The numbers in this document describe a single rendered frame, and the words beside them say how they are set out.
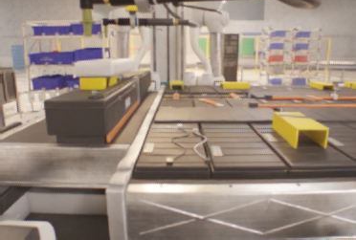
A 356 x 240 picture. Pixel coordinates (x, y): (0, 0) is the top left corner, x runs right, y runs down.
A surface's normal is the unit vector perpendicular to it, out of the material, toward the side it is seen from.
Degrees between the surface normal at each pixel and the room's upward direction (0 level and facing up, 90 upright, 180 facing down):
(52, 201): 90
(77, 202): 90
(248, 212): 90
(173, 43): 90
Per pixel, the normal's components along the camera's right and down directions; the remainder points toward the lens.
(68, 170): 0.00, 0.22
